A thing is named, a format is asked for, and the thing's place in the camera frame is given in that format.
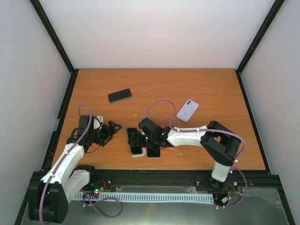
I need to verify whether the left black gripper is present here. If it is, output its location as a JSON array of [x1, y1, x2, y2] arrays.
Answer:
[[89, 120, 121, 146]]

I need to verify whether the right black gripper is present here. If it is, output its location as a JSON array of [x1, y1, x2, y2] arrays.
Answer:
[[128, 133, 156, 149]]

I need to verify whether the clear magsafe phone case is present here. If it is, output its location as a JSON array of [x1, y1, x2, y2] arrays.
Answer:
[[146, 146, 162, 159]]

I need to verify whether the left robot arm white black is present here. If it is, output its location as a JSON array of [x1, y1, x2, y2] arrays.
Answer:
[[28, 115, 122, 224]]

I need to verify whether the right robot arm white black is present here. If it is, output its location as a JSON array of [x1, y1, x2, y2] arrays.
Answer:
[[128, 118, 246, 190]]

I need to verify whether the black phone green edge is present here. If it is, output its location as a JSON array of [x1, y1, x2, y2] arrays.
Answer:
[[108, 89, 132, 103]]

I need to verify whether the purple phone case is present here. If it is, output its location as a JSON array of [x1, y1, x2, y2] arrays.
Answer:
[[176, 99, 199, 122]]

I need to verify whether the green led controller board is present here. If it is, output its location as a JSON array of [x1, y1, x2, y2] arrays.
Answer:
[[91, 180, 106, 195]]

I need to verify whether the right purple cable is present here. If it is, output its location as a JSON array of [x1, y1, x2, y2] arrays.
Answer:
[[143, 99, 248, 172]]

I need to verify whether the purple floor cable loop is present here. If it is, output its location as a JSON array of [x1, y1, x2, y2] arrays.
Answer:
[[79, 189, 122, 218]]

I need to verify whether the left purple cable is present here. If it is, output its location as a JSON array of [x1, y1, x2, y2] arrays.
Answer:
[[38, 103, 92, 225]]

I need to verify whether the light blue cable duct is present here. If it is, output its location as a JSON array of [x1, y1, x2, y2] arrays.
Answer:
[[90, 192, 214, 204]]

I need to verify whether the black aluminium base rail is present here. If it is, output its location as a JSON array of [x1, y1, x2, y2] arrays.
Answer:
[[77, 165, 283, 194]]

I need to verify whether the left black frame post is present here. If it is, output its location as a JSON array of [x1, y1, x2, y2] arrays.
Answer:
[[29, 0, 79, 73]]

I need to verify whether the black frame post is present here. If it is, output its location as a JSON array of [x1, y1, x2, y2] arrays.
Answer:
[[236, 0, 285, 75], [29, 0, 79, 73]]

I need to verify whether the right black frame post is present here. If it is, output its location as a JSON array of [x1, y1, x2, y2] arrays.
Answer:
[[236, 0, 285, 75]]

